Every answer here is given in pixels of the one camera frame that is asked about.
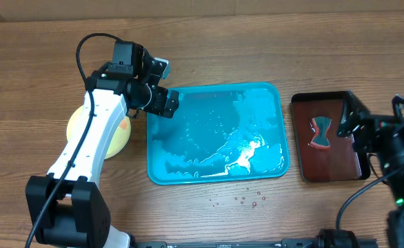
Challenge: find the yellow plate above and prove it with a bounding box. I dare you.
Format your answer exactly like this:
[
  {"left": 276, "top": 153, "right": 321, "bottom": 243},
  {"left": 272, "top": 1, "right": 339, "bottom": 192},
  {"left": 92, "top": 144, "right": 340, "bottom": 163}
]
[{"left": 66, "top": 106, "right": 131, "bottom": 159}]

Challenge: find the pink green round sponge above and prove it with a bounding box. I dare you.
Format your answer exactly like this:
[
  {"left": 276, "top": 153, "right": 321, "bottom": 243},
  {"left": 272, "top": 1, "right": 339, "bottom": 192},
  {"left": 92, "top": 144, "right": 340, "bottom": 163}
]
[{"left": 309, "top": 116, "right": 332, "bottom": 150}]

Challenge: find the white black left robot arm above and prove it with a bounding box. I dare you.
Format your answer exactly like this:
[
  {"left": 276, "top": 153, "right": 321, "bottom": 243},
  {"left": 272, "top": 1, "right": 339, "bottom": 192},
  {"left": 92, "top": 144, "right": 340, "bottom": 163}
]
[{"left": 26, "top": 38, "right": 179, "bottom": 247}]

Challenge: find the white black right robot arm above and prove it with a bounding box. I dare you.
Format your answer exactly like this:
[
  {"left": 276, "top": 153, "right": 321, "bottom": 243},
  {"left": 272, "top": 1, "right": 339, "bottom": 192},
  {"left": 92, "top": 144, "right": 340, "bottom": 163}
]
[{"left": 313, "top": 91, "right": 404, "bottom": 247}]

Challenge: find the dark brown rectangular tray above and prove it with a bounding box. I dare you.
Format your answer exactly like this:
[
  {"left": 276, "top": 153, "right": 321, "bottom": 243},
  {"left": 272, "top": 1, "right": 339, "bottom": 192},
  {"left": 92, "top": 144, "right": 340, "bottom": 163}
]
[{"left": 290, "top": 92, "right": 370, "bottom": 183}]

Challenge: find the teal plastic tray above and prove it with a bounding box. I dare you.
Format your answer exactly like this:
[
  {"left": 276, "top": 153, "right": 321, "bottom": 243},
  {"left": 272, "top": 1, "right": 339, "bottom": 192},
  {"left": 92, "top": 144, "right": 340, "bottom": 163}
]
[{"left": 146, "top": 82, "right": 290, "bottom": 185}]

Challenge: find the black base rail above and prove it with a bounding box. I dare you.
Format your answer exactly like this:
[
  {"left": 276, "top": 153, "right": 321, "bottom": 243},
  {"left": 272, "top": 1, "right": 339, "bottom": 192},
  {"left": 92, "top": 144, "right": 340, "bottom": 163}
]
[{"left": 129, "top": 237, "right": 378, "bottom": 248}]

